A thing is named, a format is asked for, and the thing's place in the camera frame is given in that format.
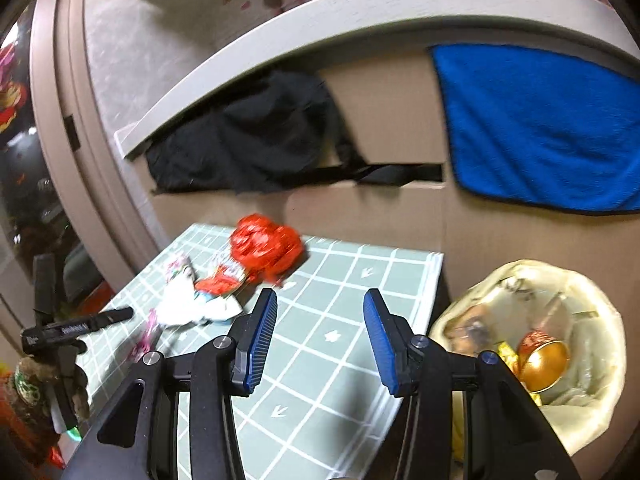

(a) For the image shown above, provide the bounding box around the red and gold paper cup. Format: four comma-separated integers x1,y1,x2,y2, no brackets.
516,331,571,393

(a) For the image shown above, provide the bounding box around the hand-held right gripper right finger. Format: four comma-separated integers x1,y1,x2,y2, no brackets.
363,287,581,480

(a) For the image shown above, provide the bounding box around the red snack wrapper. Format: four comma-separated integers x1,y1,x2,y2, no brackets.
194,255,253,301

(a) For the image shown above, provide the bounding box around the black cloth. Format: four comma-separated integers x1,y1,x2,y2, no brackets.
145,69,366,196

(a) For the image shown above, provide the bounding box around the white kitchen countertop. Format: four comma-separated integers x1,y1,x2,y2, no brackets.
114,0,640,161

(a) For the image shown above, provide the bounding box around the pink candy wrapper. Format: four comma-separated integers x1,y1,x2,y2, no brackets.
131,307,162,361

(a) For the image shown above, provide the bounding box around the brown door frame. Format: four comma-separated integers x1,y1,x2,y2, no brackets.
30,0,176,291

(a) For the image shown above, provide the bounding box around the gold foil wrapper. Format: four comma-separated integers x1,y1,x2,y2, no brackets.
495,340,523,376

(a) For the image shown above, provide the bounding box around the white tissue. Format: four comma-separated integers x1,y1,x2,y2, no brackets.
157,280,243,328

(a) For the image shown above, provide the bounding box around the festive window sticker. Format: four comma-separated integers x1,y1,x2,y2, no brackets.
0,42,31,131

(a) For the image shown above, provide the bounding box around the red plastic bag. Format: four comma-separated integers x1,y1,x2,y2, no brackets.
229,214,306,283

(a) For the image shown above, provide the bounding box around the white patterned wrapper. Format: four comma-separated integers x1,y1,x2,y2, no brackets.
162,254,196,286

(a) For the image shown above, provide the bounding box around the white bin yellow bag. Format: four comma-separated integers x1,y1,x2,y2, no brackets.
429,258,628,456

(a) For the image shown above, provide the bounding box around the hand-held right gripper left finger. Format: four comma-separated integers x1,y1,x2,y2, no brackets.
62,287,278,480

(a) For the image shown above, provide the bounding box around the clear plastic bottle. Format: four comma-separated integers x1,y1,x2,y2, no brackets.
445,305,501,356

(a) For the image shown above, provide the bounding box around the green grid table mat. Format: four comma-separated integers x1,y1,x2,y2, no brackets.
75,222,445,480

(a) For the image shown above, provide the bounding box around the blue towel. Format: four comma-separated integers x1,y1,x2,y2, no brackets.
431,44,640,216

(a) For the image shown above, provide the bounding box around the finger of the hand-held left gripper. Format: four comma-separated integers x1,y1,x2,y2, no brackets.
90,306,135,332
34,254,57,325

